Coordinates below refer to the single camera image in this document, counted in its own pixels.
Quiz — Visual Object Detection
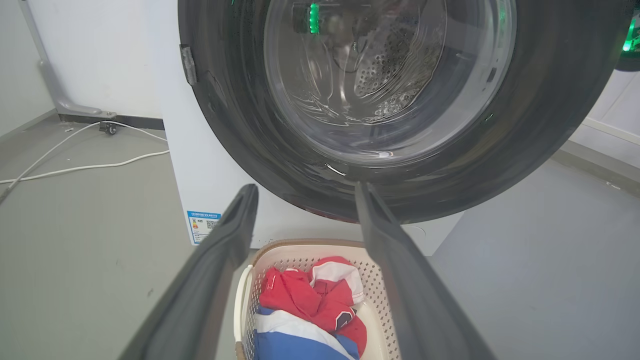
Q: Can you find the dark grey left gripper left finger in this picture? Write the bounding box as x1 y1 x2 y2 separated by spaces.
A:
118 183 260 360

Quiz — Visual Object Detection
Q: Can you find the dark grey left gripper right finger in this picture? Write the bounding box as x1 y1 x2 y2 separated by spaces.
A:
354 181 496 360

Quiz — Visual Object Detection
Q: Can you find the round black washing machine door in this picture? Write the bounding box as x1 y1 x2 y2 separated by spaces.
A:
177 0 637 224

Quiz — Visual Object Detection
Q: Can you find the white washing machine body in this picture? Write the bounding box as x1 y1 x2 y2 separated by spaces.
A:
145 0 464 257

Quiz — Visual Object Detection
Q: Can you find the cream perforated laundry basket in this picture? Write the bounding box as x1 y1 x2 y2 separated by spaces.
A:
233 238 402 360

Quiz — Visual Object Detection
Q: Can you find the blue energy label sticker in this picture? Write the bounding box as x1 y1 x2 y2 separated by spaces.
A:
187 210 222 246

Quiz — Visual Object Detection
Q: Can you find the red white garment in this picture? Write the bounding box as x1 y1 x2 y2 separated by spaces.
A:
258 256 368 357

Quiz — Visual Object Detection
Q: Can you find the blue white garment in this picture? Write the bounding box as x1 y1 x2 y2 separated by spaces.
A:
253 306 361 360

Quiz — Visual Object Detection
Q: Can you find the grey metal stand leg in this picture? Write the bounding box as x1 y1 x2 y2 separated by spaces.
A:
18 0 117 120

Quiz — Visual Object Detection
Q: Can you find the white power cable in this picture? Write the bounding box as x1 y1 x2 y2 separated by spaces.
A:
0 120 171 190

